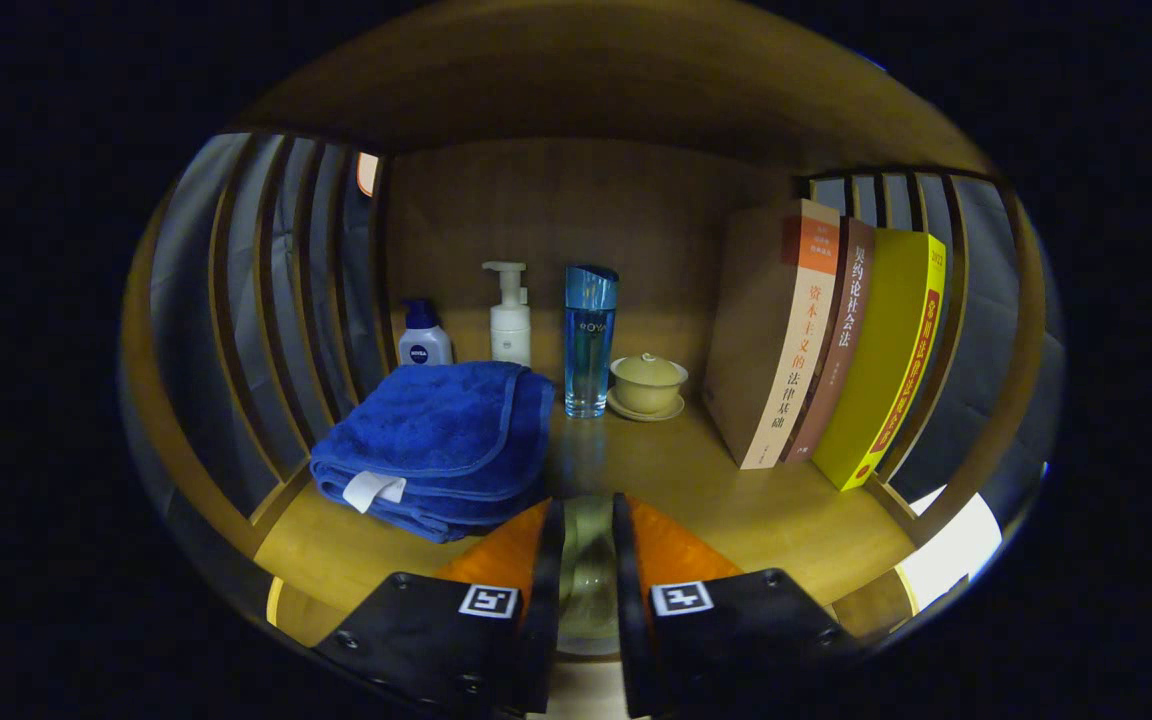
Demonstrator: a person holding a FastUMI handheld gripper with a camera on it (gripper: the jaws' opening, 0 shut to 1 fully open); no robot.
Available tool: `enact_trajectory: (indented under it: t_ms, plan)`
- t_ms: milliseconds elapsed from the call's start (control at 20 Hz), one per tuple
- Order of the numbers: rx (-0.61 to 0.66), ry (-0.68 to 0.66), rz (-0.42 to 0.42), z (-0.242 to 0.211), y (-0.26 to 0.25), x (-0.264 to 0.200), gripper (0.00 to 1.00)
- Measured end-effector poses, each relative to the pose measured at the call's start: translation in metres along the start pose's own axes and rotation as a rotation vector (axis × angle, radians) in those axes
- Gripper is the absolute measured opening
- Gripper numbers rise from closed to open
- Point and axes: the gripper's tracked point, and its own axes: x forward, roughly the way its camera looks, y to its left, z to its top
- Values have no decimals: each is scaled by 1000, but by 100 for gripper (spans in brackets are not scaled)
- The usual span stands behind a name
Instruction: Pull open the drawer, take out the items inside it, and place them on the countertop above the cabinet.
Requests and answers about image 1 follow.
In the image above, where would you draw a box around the wooden cabinet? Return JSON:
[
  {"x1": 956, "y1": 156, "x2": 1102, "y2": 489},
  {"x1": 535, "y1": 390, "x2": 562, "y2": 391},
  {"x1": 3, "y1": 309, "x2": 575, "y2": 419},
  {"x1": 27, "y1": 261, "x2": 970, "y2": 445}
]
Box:
[{"x1": 121, "y1": 0, "x2": 1067, "y2": 651}]

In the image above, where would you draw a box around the brown book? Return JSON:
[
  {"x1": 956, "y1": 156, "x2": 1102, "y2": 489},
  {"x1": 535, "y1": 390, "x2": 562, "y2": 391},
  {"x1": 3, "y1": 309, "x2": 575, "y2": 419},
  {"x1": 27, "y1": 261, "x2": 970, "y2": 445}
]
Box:
[{"x1": 786, "y1": 218, "x2": 877, "y2": 464}]

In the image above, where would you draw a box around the yellow book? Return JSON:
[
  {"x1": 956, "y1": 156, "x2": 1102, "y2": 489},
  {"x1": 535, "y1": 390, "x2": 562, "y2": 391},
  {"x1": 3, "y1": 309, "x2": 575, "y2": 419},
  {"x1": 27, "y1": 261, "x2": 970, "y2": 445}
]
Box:
[{"x1": 813, "y1": 228, "x2": 947, "y2": 492}]

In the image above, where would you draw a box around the beige book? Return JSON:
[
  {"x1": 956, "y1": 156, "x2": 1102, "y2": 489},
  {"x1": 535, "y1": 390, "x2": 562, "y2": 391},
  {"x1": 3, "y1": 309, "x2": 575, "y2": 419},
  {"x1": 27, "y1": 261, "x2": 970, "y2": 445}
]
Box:
[{"x1": 704, "y1": 198, "x2": 842, "y2": 471}]

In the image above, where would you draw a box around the white platform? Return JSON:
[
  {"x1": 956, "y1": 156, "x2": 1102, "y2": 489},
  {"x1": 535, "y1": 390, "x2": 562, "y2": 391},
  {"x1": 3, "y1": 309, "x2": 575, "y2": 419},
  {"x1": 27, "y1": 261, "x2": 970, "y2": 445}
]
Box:
[{"x1": 896, "y1": 488, "x2": 1003, "y2": 613}]

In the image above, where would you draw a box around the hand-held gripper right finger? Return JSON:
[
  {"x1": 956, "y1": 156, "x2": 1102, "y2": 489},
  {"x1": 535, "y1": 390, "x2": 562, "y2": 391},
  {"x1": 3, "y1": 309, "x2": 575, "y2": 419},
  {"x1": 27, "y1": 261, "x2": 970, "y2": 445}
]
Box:
[{"x1": 612, "y1": 492, "x2": 862, "y2": 719}]

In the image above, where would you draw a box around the yellow lidded teacup with saucer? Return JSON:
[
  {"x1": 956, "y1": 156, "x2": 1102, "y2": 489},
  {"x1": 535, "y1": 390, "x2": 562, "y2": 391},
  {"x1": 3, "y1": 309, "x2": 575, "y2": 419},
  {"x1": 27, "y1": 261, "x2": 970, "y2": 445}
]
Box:
[{"x1": 607, "y1": 352, "x2": 689, "y2": 423}]

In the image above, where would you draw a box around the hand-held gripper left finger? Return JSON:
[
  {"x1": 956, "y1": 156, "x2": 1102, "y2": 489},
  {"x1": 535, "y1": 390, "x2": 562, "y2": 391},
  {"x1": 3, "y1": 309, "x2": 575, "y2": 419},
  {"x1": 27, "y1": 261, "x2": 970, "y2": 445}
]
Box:
[{"x1": 311, "y1": 497, "x2": 567, "y2": 716}]

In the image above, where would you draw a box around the blue folded towel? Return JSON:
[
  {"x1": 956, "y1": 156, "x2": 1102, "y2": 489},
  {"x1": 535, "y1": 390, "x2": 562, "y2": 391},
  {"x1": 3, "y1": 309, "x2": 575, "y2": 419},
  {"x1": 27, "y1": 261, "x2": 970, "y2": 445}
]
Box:
[{"x1": 309, "y1": 360, "x2": 557, "y2": 544}]

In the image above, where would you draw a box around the green handled scrub sponge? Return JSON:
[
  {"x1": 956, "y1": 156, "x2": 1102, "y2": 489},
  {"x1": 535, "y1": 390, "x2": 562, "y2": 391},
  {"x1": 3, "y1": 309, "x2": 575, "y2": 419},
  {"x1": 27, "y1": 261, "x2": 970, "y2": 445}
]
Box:
[{"x1": 558, "y1": 495, "x2": 623, "y2": 658}]

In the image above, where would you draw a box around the small white bottle blue cap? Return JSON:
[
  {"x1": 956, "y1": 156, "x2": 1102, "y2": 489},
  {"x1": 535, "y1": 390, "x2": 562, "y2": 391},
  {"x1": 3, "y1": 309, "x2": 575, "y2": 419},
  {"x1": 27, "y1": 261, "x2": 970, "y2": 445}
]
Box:
[{"x1": 397, "y1": 298, "x2": 455, "y2": 367}]

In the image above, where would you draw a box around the white pump bottle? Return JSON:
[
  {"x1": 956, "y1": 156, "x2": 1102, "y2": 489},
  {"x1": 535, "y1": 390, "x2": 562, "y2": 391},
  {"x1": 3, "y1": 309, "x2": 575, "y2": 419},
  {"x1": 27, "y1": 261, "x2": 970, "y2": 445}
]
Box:
[{"x1": 482, "y1": 261, "x2": 533, "y2": 367}]

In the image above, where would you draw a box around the wooden countertop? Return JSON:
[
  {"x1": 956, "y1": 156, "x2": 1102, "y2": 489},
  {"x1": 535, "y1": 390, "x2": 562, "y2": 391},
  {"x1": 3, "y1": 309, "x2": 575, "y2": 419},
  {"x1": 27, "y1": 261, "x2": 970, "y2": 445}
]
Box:
[{"x1": 254, "y1": 395, "x2": 922, "y2": 641}]

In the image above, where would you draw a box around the blue glass bottle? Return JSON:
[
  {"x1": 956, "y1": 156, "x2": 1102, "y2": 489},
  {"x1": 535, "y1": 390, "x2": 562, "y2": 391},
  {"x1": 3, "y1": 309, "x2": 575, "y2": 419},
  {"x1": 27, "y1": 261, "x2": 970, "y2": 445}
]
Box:
[{"x1": 563, "y1": 264, "x2": 620, "y2": 419}]

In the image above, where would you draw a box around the black backdrop cloth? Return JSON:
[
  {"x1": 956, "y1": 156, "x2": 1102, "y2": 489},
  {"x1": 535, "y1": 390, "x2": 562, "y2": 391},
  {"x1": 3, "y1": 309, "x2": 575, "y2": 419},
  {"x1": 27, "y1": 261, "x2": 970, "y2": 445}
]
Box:
[{"x1": 149, "y1": 135, "x2": 1067, "y2": 521}]

